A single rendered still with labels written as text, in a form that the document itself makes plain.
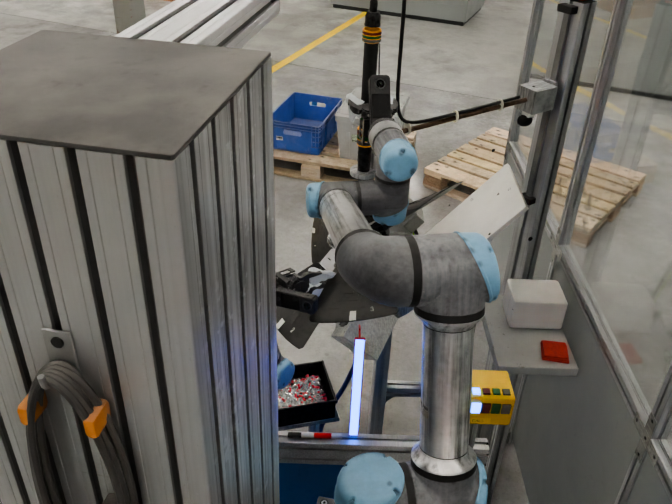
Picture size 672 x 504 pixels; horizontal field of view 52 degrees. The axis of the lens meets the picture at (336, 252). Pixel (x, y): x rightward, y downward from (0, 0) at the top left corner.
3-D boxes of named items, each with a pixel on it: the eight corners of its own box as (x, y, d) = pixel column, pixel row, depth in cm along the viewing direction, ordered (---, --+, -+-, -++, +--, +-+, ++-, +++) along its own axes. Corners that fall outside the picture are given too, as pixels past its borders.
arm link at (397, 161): (380, 187, 139) (384, 149, 134) (370, 163, 148) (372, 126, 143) (418, 185, 140) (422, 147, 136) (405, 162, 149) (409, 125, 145)
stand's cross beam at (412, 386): (438, 390, 238) (439, 381, 236) (439, 398, 235) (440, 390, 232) (384, 388, 238) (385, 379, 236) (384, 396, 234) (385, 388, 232)
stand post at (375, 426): (374, 483, 270) (392, 298, 220) (375, 502, 262) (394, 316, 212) (363, 482, 270) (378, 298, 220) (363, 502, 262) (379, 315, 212)
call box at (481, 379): (501, 400, 176) (508, 369, 170) (508, 430, 167) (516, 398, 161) (438, 397, 176) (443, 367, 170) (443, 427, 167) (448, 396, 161)
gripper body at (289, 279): (292, 265, 181) (252, 279, 174) (311, 278, 174) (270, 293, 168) (294, 290, 184) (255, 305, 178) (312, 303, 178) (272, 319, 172)
